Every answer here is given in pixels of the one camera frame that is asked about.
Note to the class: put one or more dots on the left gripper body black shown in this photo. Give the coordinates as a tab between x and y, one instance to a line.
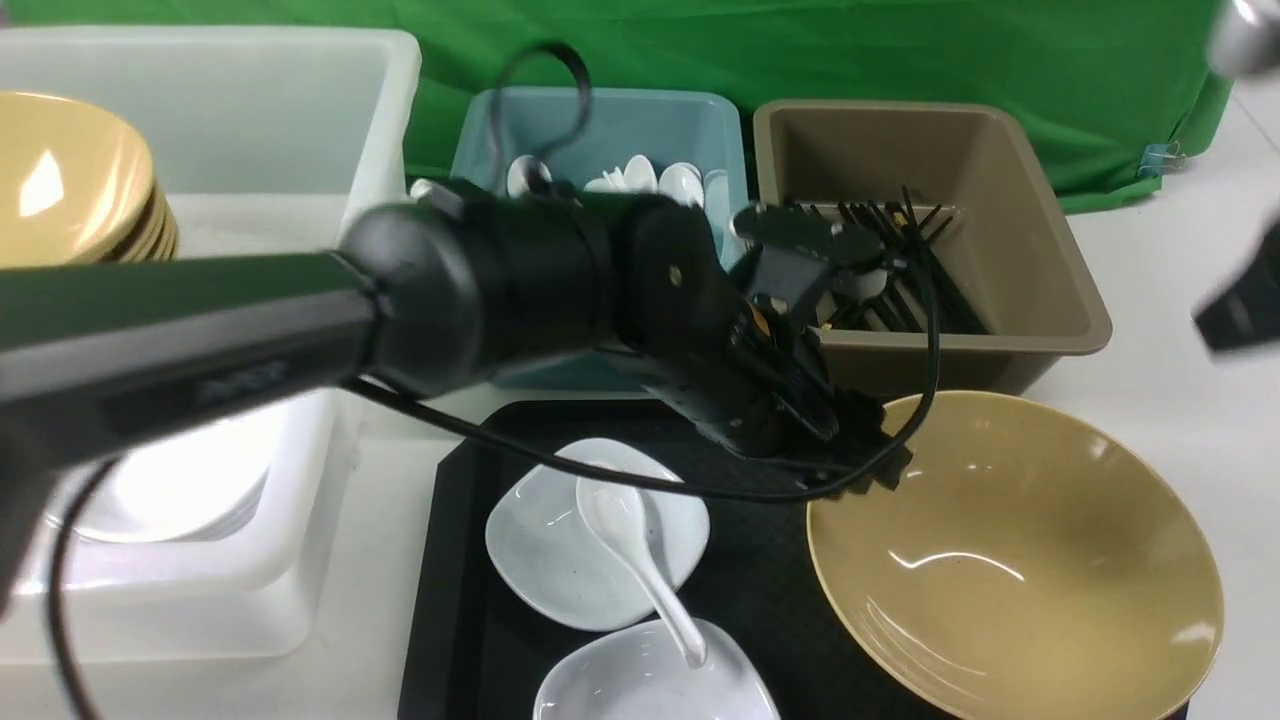
747	378

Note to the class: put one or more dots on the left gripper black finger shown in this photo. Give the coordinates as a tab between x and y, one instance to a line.
849	466

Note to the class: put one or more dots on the yellow noodle bowl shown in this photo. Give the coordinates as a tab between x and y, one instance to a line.
1028	566

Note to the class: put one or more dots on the white soup spoon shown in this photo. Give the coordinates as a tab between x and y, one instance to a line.
616	516

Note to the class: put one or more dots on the white square dish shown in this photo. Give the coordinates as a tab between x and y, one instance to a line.
545	553
637	673

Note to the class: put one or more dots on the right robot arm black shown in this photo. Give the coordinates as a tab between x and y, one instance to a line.
1244	43

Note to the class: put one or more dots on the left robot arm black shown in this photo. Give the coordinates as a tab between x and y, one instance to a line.
423	298

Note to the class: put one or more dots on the pile of black chopsticks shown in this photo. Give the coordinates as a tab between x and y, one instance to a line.
910	290

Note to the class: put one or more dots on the white spoon back right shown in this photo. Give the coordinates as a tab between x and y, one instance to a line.
682	182

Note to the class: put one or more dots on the brown plastic bin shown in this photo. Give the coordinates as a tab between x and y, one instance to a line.
1015	293

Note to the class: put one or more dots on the teal plastic bin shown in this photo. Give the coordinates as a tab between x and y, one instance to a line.
666	126

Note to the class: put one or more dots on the black plastic tray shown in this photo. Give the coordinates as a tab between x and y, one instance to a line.
477	651

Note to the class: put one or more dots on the blue binder clip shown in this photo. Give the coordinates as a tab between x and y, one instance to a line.
1160	159

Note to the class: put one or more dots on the green backdrop cloth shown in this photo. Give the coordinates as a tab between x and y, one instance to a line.
1093	83

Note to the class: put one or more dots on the large white plastic tub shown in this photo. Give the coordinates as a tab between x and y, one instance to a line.
265	139

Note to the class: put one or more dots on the stack of white dishes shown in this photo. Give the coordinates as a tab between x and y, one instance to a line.
186	484

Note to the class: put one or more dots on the stack of yellow bowls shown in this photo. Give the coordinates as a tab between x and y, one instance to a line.
78	186

